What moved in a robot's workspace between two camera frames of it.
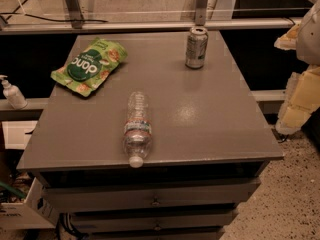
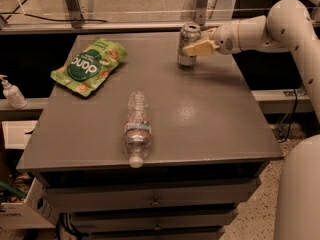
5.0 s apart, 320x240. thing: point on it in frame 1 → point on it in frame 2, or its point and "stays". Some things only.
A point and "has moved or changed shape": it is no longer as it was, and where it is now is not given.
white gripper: x=310 y=37 → x=226 y=39
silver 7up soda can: x=196 y=47 has moved or changed shape
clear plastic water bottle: x=138 y=129 stays
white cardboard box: x=36 y=212 stays
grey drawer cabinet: x=210 y=144 stays
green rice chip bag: x=90 y=66 stays
